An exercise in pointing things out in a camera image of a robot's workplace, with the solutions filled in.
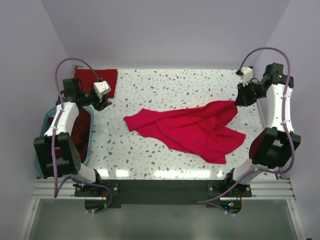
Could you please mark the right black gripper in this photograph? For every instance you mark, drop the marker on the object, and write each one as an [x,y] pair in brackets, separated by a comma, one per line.
[242,99]

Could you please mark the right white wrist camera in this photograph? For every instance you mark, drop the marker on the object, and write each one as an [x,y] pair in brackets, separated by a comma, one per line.
[246,74]

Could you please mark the folded dark red t-shirt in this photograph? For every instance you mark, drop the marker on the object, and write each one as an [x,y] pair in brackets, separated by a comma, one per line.
[87,78]

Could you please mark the bright pink-red t-shirt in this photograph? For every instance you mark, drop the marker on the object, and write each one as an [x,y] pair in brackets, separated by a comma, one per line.
[200,131]

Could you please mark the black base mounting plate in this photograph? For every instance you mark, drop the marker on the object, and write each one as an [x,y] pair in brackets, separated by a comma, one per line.
[147,192]

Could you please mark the teal plastic basket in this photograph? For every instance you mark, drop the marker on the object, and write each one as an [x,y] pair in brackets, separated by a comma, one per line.
[48,119]

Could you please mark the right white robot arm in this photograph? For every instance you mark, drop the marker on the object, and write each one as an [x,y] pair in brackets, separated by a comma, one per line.
[274,146]

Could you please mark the aluminium frame rail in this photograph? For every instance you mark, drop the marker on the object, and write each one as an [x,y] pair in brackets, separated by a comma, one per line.
[44,189]

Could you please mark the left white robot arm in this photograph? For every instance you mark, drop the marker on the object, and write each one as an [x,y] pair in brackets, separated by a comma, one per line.
[56,152]

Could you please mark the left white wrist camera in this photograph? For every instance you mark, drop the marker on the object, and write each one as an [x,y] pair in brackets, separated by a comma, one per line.
[101,88]

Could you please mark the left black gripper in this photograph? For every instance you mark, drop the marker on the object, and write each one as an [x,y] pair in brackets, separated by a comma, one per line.
[99,105]

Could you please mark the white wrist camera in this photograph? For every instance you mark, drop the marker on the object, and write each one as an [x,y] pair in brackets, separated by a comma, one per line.
[246,74]
[101,88]

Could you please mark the dark red clothes in basket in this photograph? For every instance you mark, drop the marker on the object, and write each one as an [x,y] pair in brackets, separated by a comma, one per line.
[81,132]

